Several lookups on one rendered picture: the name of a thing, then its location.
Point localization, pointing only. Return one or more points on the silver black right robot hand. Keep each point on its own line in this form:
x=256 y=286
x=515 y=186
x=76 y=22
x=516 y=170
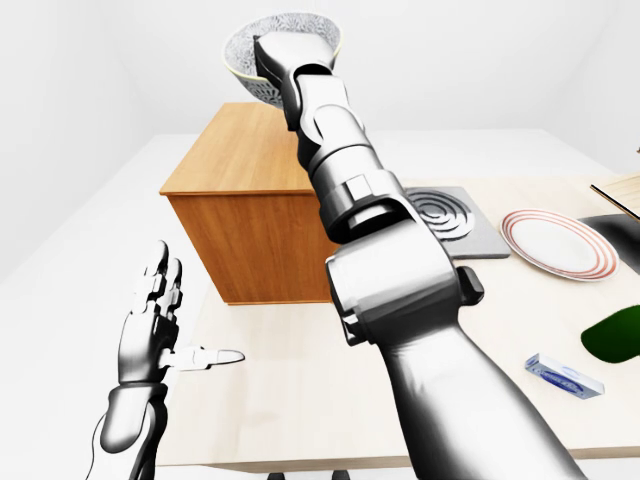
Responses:
x=295 y=50

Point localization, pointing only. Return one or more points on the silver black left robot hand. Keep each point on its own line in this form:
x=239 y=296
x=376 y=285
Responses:
x=140 y=345

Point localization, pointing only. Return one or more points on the patterned grey white bowl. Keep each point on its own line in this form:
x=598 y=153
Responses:
x=242 y=50

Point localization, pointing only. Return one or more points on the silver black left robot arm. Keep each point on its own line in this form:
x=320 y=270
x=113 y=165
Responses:
x=125 y=420

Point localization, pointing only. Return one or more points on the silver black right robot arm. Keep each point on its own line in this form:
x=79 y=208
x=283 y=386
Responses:
x=400 y=300

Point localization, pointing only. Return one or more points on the wooden cabinet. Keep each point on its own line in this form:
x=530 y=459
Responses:
x=240 y=220

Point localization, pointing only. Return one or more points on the small dark shape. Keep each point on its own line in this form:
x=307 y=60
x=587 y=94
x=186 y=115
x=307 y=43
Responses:
x=341 y=475
x=276 y=476

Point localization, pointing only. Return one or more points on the flat grey stove plate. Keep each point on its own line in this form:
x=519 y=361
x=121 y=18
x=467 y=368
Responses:
x=475 y=235

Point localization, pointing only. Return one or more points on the white plate with red rings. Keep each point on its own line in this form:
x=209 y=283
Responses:
x=550 y=245

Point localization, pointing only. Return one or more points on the pale wooden board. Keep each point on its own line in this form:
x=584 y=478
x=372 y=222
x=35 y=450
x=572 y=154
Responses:
x=622 y=192

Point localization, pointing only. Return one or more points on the black glossy object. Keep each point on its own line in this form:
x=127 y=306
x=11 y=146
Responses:
x=617 y=235

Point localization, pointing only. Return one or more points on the blue white printed box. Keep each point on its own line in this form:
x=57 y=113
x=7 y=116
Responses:
x=565 y=376

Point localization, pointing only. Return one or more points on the dark green rounded object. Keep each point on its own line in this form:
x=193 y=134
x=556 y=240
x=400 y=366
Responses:
x=615 y=337

